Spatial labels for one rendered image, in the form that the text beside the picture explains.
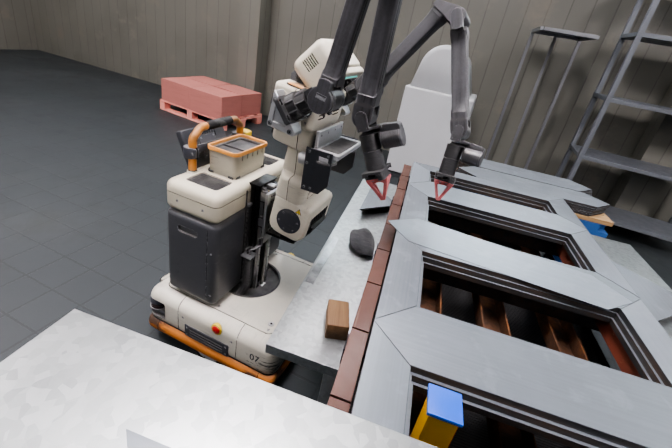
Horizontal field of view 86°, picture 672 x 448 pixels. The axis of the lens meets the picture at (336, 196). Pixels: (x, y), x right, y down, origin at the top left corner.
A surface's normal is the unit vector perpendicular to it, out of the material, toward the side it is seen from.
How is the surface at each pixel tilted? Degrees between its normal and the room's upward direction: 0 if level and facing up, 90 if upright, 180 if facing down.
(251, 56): 90
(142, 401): 0
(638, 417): 0
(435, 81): 90
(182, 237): 90
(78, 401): 0
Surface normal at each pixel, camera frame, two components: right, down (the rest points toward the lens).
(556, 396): 0.17, -0.89
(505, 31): -0.38, 0.33
